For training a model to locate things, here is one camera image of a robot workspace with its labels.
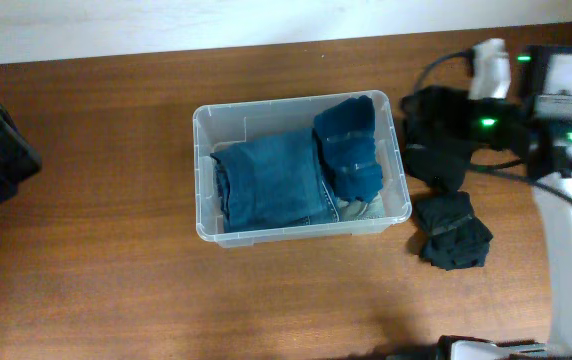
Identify black taped garment bundle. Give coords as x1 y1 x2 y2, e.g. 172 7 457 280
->
399 86 479 193
414 191 493 271

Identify blue taped garment bundle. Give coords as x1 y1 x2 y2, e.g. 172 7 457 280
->
314 95 383 203

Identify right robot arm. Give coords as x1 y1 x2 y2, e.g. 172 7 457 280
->
440 39 572 359

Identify dark blue jeans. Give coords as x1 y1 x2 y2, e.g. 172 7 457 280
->
211 128 340 232

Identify clear plastic storage container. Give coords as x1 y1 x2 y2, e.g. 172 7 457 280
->
192 90 412 248

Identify light blue jeans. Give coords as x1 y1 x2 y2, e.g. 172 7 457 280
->
338 194 386 221

